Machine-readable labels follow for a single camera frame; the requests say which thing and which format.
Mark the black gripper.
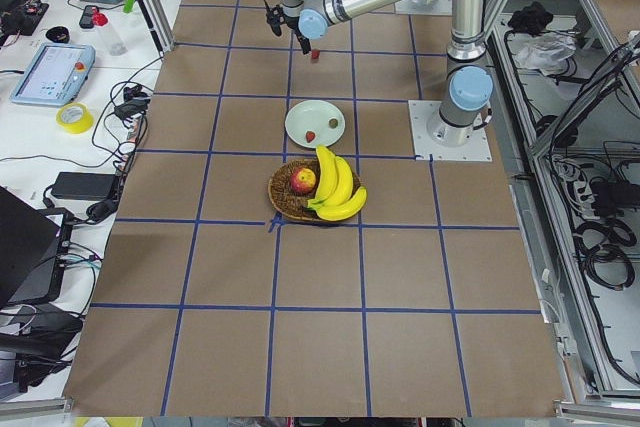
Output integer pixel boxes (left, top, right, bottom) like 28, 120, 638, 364
279, 4, 310, 54

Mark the pale green plate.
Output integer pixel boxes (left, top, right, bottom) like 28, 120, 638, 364
284, 100, 346, 149

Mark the red yellow apple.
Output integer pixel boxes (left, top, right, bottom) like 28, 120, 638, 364
289, 167, 317, 195

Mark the brown wicker basket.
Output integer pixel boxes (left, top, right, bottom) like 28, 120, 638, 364
268, 159, 342, 224

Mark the yellow banana bunch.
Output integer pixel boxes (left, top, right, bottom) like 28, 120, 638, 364
307, 145, 368, 222

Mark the green marker object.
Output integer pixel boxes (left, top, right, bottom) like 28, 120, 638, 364
123, 0, 136, 14

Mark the clear bottle red cap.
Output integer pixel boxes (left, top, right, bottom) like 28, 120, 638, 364
92, 9, 127, 56

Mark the black cloth bundle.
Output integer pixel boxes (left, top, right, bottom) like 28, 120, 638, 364
507, 1, 554, 36

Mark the yellow tape roll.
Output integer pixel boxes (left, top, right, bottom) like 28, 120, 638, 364
56, 102, 94, 134

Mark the crumpled white cloth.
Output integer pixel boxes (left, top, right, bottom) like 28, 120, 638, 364
514, 33, 576, 75

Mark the black small bowl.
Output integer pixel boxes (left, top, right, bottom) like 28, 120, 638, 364
45, 26, 70, 44

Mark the near teach pendant tablet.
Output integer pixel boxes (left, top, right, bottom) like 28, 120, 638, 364
10, 43, 96, 107

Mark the black power adapter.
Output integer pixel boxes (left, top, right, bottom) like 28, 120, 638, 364
51, 172, 118, 201

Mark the black laptop computer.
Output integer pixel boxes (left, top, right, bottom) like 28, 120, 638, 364
1, 188, 72, 308

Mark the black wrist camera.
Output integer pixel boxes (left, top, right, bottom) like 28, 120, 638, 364
265, 5, 285, 37

